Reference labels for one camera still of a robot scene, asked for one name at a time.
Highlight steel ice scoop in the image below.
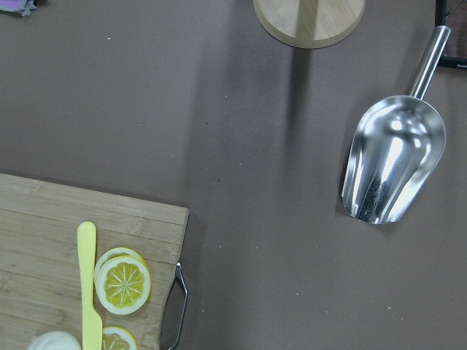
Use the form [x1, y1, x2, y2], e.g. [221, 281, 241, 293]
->
[341, 25, 451, 225]

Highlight upper lemon slice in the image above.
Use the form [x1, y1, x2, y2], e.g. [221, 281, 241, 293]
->
[93, 247, 152, 315]

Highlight lemon slice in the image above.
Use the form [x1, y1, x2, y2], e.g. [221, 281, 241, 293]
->
[102, 327, 138, 350]
[93, 247, 152, 315]

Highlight wooden cup tree stand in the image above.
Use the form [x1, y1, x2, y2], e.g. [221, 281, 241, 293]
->
[253, 0, 366, 49]

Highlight lower lemon slice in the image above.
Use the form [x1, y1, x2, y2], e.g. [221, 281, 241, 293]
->
[102, 327, 138, 350]

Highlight yellow plastic knife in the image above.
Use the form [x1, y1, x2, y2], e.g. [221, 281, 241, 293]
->
[77, 222, 103, 350]

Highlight bamboo cutting board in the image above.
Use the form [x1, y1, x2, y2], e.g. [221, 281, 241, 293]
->
[1, 174, 189, 349]

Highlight grey folded cloth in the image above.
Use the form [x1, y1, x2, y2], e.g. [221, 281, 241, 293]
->
[0, 0, 49, 17]

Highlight black wire glass rack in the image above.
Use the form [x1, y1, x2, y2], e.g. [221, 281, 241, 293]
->
[434, 0, 467, 70]

